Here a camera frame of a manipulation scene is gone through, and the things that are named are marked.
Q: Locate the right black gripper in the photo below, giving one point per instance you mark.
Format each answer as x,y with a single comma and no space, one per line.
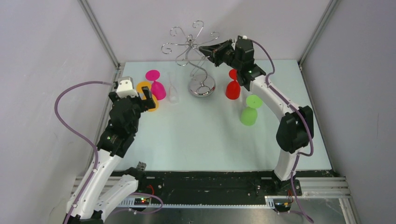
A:
216,51

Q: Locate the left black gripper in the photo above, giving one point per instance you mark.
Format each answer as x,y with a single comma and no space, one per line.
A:
150,103

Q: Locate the chrome wine glass rack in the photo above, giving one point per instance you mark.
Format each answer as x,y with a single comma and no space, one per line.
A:
201,83

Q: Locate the green wine glass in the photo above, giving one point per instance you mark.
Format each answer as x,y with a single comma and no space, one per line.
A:
249,115

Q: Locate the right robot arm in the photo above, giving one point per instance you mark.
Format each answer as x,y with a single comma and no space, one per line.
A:
295,132

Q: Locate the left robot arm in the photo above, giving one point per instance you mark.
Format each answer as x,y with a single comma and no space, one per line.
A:
87,205

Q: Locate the pink wine glass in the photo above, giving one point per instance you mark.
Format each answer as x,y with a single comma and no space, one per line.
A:
157,88

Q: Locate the red wine glass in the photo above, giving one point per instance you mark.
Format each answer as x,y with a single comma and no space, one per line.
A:
233,88

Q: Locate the clear champagne flute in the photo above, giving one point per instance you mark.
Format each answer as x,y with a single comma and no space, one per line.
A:
172,91

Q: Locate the left circuit board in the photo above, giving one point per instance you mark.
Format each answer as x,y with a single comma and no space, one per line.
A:
141,201

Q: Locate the circuit board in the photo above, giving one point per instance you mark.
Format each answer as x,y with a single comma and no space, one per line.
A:
141,201
282,208

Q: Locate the right circuit board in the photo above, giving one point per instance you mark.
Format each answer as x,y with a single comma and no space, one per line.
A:
282,208

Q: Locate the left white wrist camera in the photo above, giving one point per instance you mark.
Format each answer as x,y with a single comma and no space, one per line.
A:
125,87

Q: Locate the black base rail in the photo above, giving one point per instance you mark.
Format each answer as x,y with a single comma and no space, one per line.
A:
212,188

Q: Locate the left aluminium frame post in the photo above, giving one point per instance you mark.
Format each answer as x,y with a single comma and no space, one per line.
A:
88,11

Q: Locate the aluminium frame post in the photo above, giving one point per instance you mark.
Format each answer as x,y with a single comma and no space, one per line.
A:
319,29
88,11

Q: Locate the right aluminium frame post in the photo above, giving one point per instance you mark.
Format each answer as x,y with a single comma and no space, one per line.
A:
319,29

